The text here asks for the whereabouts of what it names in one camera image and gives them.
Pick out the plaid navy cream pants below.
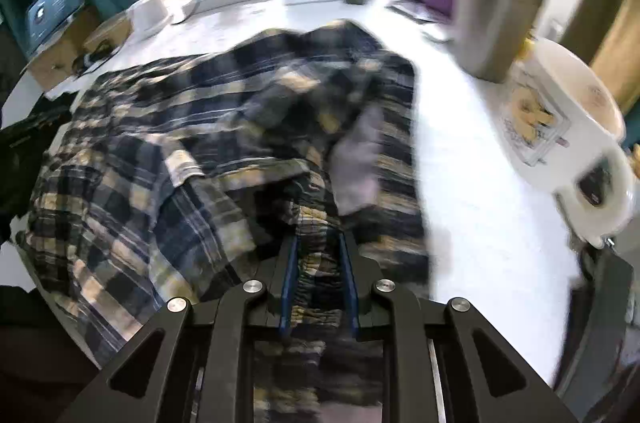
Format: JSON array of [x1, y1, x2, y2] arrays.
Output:
[[22, 20, 430, 422]]

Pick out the white table cloth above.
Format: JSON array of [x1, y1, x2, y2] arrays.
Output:
[[106, 0, 579, 381]]

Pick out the white cartoon bear mug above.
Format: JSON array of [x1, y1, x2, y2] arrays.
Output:
[[498, 39, 636, 247]]

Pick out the brown cardboard box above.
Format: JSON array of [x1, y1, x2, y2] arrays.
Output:
[[26, 5, 101, 92]]

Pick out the beige plastic lidded container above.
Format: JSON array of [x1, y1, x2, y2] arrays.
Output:
[[84, 12, 132, 53]]

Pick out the tablet with teal screen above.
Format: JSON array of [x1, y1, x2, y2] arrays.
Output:
[[26, 0, 86, 55]]

